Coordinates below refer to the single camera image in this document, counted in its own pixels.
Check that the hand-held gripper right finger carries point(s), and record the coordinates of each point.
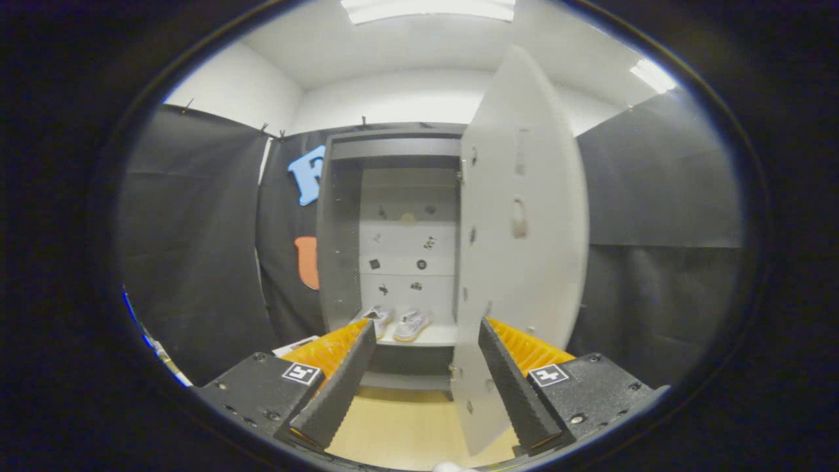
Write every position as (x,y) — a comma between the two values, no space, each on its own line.
(514,387)

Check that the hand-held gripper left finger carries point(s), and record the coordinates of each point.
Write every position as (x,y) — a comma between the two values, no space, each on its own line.
(341,387)

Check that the white striped shoe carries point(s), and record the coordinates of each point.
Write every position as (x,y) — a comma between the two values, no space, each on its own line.
(411,324)
(379,318)

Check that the light grey shoe cabinet door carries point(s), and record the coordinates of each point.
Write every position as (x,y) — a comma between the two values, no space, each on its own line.
(524,295)

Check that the grey shoe cabinet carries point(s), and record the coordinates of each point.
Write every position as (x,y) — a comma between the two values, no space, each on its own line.
(341,249)

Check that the black backdrop cloth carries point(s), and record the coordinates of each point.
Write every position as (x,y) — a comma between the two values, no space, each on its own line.
(196,229)

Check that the small ceiling light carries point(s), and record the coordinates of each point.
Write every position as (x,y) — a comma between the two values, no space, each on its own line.
(653,75)

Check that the long ceiling light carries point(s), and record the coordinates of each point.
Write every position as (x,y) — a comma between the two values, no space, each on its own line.
(426,10)

